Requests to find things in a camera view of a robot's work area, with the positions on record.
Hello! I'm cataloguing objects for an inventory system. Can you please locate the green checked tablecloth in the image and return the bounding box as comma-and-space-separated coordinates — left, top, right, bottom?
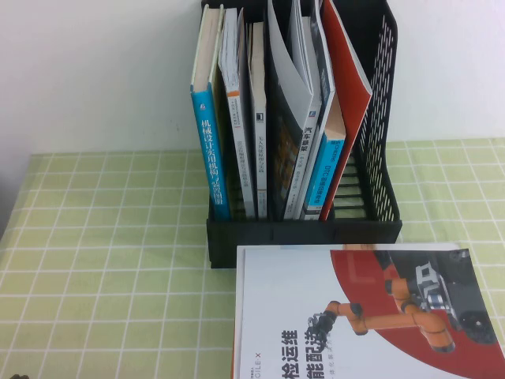
0, 137, 505, 379

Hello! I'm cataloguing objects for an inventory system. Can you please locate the red cover brochure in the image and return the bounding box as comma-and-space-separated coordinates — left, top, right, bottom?
318, 0, 374, 222

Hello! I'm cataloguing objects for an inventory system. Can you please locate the thin white spine book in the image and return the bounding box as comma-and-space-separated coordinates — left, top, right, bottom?
245, 21, 269, 220

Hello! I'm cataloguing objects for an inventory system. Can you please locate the light blue spine book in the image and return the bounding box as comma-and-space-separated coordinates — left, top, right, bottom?
299, 0, 347, 221

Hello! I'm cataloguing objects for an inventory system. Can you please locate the black plastic book holder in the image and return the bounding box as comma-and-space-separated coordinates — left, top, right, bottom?
200, 0, 404, 270

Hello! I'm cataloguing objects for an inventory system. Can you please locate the dark magazine with orange print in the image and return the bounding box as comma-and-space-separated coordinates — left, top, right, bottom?
264, 0, 316, 221

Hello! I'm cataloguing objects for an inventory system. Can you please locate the blue hardcover book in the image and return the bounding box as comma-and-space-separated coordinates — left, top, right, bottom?
189, 3, 232, 222

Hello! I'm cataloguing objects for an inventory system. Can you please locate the white book with orange band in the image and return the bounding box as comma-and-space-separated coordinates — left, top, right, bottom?
217, 6, 256, 219

